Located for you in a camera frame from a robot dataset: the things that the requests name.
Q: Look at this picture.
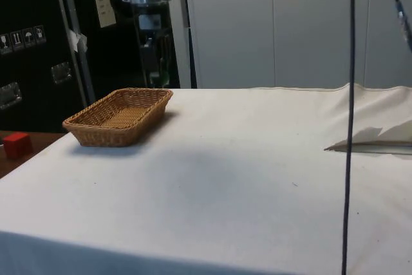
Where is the pale locker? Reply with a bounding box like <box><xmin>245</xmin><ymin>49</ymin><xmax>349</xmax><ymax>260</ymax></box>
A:
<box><xmin>183</xmin><ymin>0</ymin><xmax>274</xmax><ymax>90</ymax></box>

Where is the brown wicker basket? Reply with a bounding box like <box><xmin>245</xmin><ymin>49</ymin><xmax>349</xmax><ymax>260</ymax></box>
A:
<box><xmin>62</xmin><ymin>88</ymin><xmax>174</xmax><ymax>148</ymax></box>

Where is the red cube block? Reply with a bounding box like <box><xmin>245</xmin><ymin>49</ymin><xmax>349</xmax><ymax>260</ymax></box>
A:
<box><xmin>2</xmin><ymin>132</ymin><xmax>33</xmax><ymax>160</ymax></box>

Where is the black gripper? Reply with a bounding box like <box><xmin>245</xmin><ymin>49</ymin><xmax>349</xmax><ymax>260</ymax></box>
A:
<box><xmin>128</xmin><ymin>0</ymin><xmax>171</xmax><ymax>75</ymax></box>

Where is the black cabinet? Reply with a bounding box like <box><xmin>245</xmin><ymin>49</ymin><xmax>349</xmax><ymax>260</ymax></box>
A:
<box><xmin>0</xmin><ymin>0</ymin><xmax>181</xmax><ymax>133</ymax></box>

